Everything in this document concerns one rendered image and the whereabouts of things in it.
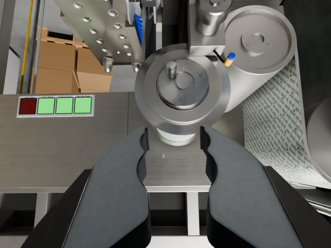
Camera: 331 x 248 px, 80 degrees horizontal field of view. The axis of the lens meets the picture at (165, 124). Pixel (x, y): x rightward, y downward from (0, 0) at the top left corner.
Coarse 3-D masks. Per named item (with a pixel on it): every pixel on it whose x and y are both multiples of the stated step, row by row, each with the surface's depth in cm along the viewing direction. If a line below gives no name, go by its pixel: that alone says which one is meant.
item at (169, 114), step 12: (156, 60) 30; (168, 60) 30; (204, 60) 30; (156, 72) 30; (216, 72) 30; (144, 84) 30; (156, 84) 30; (216, 84) 29; (156, 96) 29; (216, 96) 29; (156, 108) 29; (168, 108) 29; (192, 108) 29; (204, 108) 29; (168, 120) 29; (180, 120) 29; (192, 120) 29
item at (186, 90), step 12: (180, 60) 29; (192, 60) 29; (180, 72) 29; (192, 72) 29; (204, 72) 29; (168, 84) 29; (180, 84) 29; (192, 84) 29; (204, 84) 28; (168, 96) 28; (180, 96) 28; (192, 96) 28; (204, 96) 28; (180, 108) 29
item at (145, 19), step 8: (144, 8) 34; (144, 16) 33; (152, 16) 47; (144, 24) 33; (152, 24) 47; (144, 32) 33; (152, 32) 46; (144, 40) 33; (152, 40) 46; (144, 48) 32; (152, 48) 46; (144, 56) 32
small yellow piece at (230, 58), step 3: (213, 51) 29; (216, 54) 28; (231, 54) 25; (234, 54) 25; (219, 57) 28; (228, 57) 25; (231, 57) 25; (234, 57) 25; (222, 60) 28; (228, 60) 26; (231, 60) 25; (225, 63) 27; (228, 63) 26
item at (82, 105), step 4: (76, 100) 64; (80, 100) 64; (84, 100) 64; (88, 100) 64; (76, 104) 64; (80, 104) 64; (84, 104) 64; (88, 104) 64; (76, 108) 64; (80, 108) 64; (84, 108) 64; (88, 108) 64; (76, 112) 63; (80, 112) 63; (84, 112) 63; (88, 112) 63
